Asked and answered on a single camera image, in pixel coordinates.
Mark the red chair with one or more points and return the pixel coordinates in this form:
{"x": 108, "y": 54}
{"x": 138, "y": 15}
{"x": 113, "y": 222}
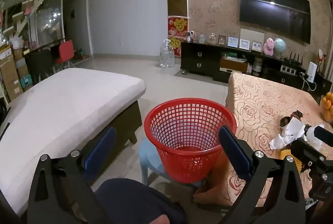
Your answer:
{"x": 66, "y": 51}

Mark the white plastic bag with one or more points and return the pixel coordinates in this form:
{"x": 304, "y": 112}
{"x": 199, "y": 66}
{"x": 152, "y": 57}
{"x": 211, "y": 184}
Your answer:
{"x": 17, "y": 42}

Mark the pink plush toy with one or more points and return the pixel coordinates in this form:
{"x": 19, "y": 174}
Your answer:
{"x": 269, "y": 47}

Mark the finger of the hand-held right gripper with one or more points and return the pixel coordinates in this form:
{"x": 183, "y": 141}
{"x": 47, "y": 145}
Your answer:
{"x": 322, "y": 135}
{"x": 303, "y": 148}

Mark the white paper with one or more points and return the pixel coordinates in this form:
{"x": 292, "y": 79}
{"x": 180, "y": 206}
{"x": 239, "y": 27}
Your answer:
{"x": 294, "y": 126}

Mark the white socket panel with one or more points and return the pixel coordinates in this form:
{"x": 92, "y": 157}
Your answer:
{"x": 288, "y": 70}

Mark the teal box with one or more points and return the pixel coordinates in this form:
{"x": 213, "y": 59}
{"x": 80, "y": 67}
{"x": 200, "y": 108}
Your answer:
{"x": 26, "y": 81}

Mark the person's bare leg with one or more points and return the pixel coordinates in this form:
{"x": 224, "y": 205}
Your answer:
{"x": 216, "y": 192}

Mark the small dark picture frame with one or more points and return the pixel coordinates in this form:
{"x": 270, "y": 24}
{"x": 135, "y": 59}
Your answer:
{"x": 222, "y": 40}

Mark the patterned glass partition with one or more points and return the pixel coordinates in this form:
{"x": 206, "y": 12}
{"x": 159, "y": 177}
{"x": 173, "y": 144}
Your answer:
{"x": 49, "y": 21}

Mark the red festive wall poster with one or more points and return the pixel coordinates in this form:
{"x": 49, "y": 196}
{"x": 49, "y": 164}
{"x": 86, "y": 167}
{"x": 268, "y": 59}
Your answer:
{"x": 173, "y": 31}

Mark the wall-mounted television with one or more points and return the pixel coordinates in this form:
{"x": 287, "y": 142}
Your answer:
{"x": 273, "y": 10}

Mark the clear water jug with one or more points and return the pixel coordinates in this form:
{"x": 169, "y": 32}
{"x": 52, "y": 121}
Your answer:
{"x": 166, "y": 57}

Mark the yellow foam fruit net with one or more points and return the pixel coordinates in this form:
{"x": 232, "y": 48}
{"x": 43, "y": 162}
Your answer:
{"x": 286, "y": 153}

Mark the small pale photo frame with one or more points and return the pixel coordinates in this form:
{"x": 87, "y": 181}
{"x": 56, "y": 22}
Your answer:
{"x": 202, "y": 38}

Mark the colourful toy set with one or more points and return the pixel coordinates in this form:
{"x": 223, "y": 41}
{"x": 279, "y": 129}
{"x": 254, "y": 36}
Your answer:
{"x": 82, "y": 55}

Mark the white upright router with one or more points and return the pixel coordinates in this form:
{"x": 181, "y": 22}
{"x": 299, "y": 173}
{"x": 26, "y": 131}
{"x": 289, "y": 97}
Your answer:
{"x": 311, "y": 72}

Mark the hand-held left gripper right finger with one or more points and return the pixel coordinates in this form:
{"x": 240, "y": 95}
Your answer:
{"x": 231, "y": 146}

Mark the white ladder wall shelf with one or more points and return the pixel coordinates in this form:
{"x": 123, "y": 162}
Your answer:
{"x": 33, "y": 3}

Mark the black chair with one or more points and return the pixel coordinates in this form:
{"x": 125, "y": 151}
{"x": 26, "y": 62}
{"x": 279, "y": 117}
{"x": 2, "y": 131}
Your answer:
{"x": 39, "y": 62}

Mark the floral tablecloth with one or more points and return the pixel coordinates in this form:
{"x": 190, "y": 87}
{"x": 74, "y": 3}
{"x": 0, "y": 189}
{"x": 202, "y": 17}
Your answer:
{"x": 260, "y": 109}

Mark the red plastic mesh basket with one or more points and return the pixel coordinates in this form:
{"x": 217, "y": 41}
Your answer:
{"x": 169, "y": 122}

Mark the dark crumpled wrapper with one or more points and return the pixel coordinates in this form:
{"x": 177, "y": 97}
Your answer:
{"x": 296, "y": 115}

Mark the glass snow globe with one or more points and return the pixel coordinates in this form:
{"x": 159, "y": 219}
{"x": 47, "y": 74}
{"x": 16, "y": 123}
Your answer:
{"x": 212, "y": 39}

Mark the blue bordered picture frame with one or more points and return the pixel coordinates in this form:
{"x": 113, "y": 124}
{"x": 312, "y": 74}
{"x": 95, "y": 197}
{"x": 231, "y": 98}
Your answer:
{"x": 232, "y": 42}

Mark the black TV cabinet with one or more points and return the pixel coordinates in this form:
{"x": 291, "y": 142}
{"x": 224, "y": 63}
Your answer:
{"x": 197, "y": 62}

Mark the white security camera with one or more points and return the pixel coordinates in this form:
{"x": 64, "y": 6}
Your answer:
{"x": 190, "y": 35}

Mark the pale jar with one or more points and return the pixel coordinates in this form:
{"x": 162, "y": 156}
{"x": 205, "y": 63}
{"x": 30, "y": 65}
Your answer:
{"x": 257, "y": 66}

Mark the white cushioned ottoman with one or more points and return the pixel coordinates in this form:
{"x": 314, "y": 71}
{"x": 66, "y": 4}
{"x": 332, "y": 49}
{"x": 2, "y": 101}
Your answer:
{"x": 65, "y": 104}

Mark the green flat packet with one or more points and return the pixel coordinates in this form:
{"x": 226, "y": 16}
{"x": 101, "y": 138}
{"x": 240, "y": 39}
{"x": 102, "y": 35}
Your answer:
{"x": 235, "y": 58}

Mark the red white figurine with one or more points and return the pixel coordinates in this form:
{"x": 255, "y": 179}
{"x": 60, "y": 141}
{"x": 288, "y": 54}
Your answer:
{"x": 321, "y": 57}

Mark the blue plastic stool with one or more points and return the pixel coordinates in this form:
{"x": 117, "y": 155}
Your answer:
{"x": 148, "y": 156}

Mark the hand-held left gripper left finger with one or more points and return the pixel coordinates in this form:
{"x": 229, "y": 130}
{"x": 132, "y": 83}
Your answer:
{"x": 104, "y": 148}

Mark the orange brown box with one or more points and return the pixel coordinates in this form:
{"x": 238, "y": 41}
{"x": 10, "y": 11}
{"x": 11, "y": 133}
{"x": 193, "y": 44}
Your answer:
{"x": 232, "y": 66}

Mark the pale blue globe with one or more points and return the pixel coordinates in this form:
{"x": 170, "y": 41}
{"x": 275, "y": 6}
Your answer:
{"x": 280, "y": 46}

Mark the beige wall panel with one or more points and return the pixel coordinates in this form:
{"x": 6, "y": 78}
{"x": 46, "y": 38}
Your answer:
{"x": 252, "y": 34}

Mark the stack of cardboard boxes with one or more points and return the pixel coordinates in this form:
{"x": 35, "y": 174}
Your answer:
{"x": 10, "y": 75}

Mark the black antenna router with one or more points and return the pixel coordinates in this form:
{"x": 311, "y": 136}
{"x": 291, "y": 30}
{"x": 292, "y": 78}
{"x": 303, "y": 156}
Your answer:
{"x": 294, "y": 60}

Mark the bowl of oranges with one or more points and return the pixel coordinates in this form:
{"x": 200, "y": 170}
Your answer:
{"x": 327, "y": 107}

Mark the person's dark shorts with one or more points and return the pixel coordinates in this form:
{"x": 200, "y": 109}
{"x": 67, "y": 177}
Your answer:
{"x": 130, "y": 198}

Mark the white picture frame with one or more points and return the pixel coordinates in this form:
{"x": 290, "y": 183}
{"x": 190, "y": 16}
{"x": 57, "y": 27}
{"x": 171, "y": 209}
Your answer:
{"x": 244, "y": 44}
{"x": 256, "y": 46}

